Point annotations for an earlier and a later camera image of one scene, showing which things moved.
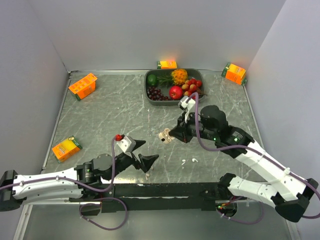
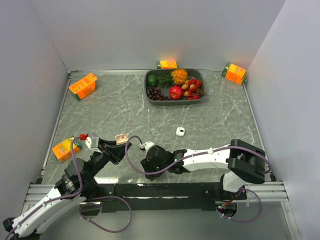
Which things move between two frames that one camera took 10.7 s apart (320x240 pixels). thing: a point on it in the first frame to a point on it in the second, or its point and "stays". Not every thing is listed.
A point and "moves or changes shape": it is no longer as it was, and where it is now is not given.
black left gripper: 146,161 to 111,150
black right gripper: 183,122 to 147,165
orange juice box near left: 66,149 stays
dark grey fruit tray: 166,87 stays
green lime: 152,79 stays
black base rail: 144,197 stays
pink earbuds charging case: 165,137 moves or changes shape
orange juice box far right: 234,73 stays
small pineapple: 178,77 stays
